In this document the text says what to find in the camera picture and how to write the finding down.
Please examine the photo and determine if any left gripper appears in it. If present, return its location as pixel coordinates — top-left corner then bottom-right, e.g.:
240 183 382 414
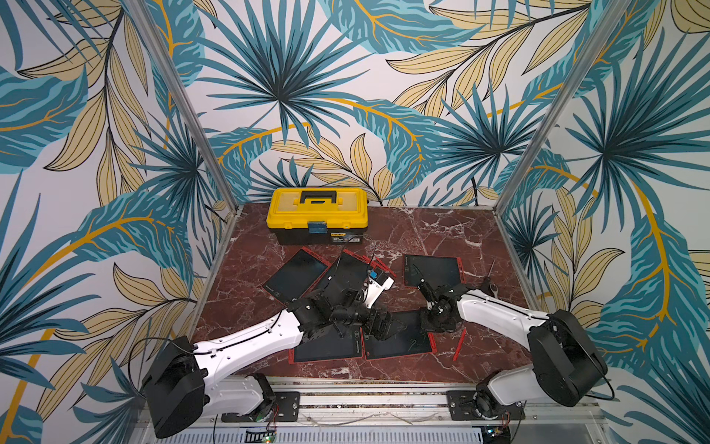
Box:
333 296 410 342

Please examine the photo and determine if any writing tablet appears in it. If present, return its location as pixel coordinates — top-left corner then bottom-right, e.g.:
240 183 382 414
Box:
315 251 394 307
288 329 362 364
364 310 437 361
263 248 329 305
404 255 462 288

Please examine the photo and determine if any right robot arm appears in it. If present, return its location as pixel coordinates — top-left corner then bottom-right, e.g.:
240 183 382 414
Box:
417 277 608 420

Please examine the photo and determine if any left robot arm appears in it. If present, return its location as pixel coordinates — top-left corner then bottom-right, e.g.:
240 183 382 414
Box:
142 290 397 438

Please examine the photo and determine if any yellow black toolbox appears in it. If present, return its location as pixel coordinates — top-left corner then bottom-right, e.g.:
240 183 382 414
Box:
266 188 369 245

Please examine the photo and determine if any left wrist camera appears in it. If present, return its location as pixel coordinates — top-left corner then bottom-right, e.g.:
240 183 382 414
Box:
364 269 394 309

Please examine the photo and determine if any screwdriver with black handle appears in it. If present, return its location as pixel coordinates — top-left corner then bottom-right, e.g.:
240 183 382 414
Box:
480 261 499 298

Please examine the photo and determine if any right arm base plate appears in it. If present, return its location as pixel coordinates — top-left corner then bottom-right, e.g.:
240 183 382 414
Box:
446 390 525 421

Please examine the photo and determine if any aluminium frame rail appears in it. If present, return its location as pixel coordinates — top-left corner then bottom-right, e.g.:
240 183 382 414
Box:
129 381 608 444

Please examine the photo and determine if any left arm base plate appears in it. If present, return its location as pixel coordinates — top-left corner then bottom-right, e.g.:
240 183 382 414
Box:
220 391 301 424

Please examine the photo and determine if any right aluminium corner post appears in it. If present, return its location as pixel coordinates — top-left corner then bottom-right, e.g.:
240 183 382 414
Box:
494 0 630 216

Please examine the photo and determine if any aluminium corner post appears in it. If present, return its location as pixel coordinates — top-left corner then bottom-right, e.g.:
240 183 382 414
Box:
125 0 240 215
494 0 630 216

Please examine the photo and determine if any left aluminium corner post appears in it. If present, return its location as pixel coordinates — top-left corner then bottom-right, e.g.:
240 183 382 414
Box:
125 0 240 215

